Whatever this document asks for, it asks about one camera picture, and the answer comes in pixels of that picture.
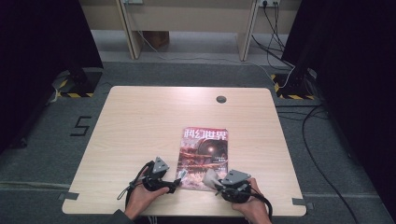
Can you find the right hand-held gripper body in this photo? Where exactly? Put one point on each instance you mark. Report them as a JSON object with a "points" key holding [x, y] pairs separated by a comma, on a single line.
{"points": [[235, 178]]}

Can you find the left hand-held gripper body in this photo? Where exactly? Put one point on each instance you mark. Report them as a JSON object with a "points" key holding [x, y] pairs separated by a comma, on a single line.
{"points": [[159, 166]]}

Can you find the white textured cloth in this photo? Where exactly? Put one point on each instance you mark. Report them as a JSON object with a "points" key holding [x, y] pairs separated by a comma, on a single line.
{"points": [[211, 179]]}

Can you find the magazine with red cover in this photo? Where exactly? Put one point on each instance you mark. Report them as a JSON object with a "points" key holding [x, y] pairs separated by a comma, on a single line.
{"points": [[205, 149]]}

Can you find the person's left hand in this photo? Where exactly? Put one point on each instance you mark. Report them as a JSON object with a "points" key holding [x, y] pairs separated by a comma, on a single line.
{"points": [[140, 199]]}

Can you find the person's right hand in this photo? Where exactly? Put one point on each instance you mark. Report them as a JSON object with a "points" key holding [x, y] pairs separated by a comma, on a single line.
{"points": [[253, 208]]}

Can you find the grey tape piece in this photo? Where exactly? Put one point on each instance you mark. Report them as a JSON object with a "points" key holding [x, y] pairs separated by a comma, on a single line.
{"points": [[302, 202], [69, 196]]}

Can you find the black stand base hazard tape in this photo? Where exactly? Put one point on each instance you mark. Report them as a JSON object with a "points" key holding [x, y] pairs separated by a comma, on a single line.
{"points": [[294, 88], [81, 84]]}

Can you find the brown cardboard box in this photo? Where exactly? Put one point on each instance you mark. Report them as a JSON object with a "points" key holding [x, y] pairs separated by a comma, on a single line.
{"points": [[157, 39]]}

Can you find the beige wooden desk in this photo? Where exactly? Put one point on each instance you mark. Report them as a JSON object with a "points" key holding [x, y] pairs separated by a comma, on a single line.
{"points": [[193, 15]]}

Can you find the black curtain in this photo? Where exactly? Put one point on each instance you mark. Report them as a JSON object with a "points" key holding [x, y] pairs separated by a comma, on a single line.
{"points": [[37, 62], [355, 77]]}

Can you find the white wall socket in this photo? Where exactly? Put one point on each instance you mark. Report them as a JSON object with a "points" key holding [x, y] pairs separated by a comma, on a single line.
{"points": [[269, 2]]}

